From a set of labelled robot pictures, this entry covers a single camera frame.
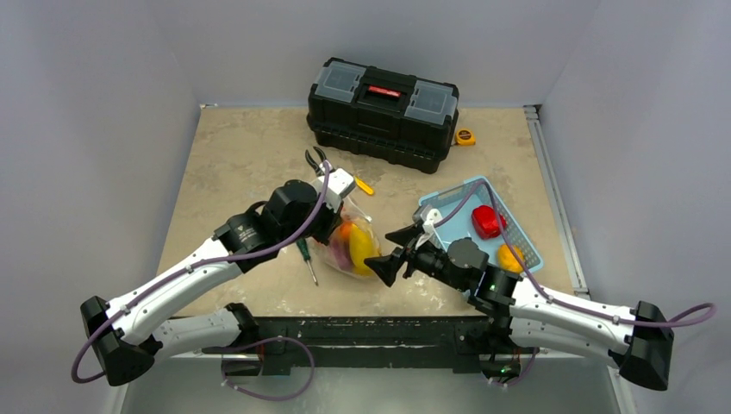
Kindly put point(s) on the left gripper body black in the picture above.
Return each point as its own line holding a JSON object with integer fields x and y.
{"x": 323, "y": 222}

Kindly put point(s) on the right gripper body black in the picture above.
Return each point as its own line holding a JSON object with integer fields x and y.
{"x": 412, "y": 254}

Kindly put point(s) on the yellow mango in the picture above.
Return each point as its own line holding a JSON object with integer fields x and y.
{"x": 362, "y": 246}

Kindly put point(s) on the clear zip top bag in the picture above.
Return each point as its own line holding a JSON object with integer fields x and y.
{"x": 350, "y": 212}

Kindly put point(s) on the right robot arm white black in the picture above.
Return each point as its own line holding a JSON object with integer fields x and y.
{"x": 636, "y": 340}

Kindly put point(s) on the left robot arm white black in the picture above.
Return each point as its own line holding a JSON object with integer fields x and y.
{"x": 128, "y": 334}

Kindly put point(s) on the yellow orange lemon fruit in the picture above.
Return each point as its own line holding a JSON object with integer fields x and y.
{"x": 510, "y": 258}

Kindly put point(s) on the red bell pepper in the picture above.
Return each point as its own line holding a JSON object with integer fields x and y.
{"x": 486, "y": 222}

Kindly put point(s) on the black pliers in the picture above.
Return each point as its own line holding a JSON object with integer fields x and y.
{"x": 316, "y": 163}

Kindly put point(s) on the small yellow screwdriver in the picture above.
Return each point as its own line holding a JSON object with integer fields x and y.
{"x": 364, "y": 186}

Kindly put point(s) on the light blue plastic basket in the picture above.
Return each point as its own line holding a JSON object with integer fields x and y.
{"x": 460, "y": 225}

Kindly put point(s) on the black plastic toolbox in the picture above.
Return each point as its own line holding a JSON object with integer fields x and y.
{"x": 399, "y": 118}

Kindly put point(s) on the yellow tape measure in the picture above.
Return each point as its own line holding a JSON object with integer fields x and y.
{"x": 464, "y": 137}

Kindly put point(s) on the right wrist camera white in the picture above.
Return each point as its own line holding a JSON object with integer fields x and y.
{"x": 425, "y": 218}

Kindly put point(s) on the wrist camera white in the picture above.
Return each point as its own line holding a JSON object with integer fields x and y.
{"x": 340, "y": 184}
{"x": 425, "y": 218}

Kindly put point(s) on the green handled screwdriver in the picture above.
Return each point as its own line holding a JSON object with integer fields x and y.
{"x": 303, "y": 248}

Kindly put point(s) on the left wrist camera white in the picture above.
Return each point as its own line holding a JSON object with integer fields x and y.
{"x": 340, "y": 184}

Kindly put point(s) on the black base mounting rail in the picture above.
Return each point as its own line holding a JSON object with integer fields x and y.
{"x": 471, "y": 344}

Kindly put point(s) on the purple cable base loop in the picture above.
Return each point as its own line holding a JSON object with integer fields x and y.
{"x": 259, "y": 347}

